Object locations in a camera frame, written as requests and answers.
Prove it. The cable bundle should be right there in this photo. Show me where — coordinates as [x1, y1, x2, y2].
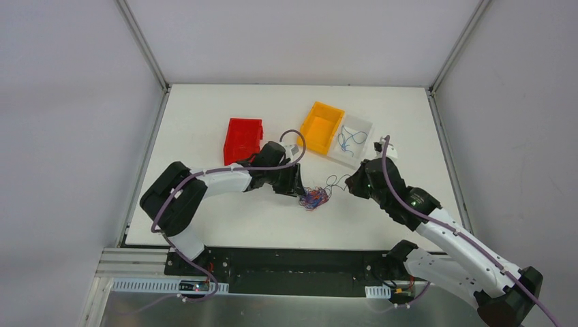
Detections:
[296, 185, 333, 212]

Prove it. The purple thin cable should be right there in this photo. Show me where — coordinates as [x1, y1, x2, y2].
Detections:
[324, 173, 353, 192]

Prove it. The blue thin cable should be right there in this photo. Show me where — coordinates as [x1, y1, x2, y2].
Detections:
[337, 125, 369, 159]

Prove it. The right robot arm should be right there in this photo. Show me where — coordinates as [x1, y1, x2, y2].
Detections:
[345, 158, 543, 326]

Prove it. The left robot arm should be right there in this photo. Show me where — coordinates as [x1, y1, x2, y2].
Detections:
[139, 141, 305, 276]

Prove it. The white translucent plastic bin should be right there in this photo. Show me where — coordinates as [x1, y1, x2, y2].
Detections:
[327, 114, 374, 168]

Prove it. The yellow plastic bin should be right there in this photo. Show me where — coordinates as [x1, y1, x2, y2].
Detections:
[299, 102, 346, 155]

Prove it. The red plastic bin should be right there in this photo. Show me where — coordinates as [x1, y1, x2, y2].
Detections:
[223, 118, 263, 166]

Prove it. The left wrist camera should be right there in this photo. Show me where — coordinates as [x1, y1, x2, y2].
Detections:
[280, 142, 301, 161]

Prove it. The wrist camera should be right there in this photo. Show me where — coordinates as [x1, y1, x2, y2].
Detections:
[374, 136, 399, 161]
[280, 142, 301, 161]

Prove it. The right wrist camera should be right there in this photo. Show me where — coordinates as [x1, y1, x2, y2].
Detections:
[374, 136, 399, 161]

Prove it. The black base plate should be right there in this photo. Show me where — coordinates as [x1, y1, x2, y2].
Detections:
[164, 247, 410, 298]

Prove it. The right white cable duct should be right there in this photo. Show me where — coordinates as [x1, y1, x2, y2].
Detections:
[365, 285, 391, 299]

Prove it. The white cable duct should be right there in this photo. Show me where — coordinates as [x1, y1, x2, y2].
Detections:
[111, 278, 229, 295]
[365, 285, 391, 299]

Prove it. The left white cable duct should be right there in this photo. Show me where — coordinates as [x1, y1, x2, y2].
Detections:
[111, 278, 229, 295]

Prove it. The right aluminium frame post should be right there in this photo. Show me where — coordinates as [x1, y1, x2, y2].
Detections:
[429, 0, 493, 95]

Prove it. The aluminium frame post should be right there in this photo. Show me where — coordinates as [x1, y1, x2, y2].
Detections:
[429, 0, 493, 95]
[115, 0, 170, 93]

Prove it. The left aluminium frame post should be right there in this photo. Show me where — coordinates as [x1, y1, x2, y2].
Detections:
[115, 0, 170, 93]

